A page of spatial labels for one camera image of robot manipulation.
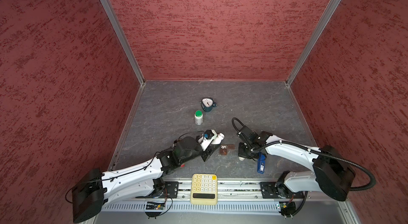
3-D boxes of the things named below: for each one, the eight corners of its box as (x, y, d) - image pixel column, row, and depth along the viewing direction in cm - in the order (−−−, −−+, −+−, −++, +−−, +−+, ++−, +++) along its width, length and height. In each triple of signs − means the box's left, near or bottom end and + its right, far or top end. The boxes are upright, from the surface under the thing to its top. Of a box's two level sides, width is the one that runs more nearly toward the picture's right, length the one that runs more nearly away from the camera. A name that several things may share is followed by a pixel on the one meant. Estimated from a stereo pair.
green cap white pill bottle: (195, 125, 99) (194, 117, 91) (195, 118, 102) (194, 110, 94) (202, 125, 99) (202, 117, 91) (202, 118, 102) (202, 110, 94)
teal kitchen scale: (207, 113, 104) (207, 110, 101) (198, 105, 108) (198, 102, 105) (216, 106, 108) (217, 102, 105) (208, 99, 112) (208, 95, 109)
